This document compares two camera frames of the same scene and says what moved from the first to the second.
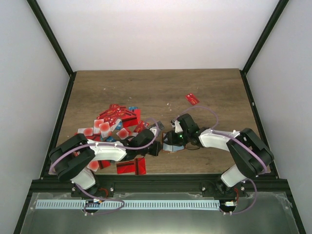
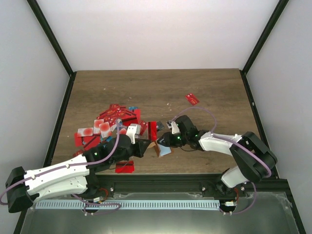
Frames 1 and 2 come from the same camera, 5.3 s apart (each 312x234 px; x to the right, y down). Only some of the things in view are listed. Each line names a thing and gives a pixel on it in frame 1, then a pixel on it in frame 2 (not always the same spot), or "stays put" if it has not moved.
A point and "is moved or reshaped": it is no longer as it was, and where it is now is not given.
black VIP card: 160,125 stays put
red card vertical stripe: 140,166 is moved or reshaped
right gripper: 171,138 stays put
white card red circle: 104,128 stays put
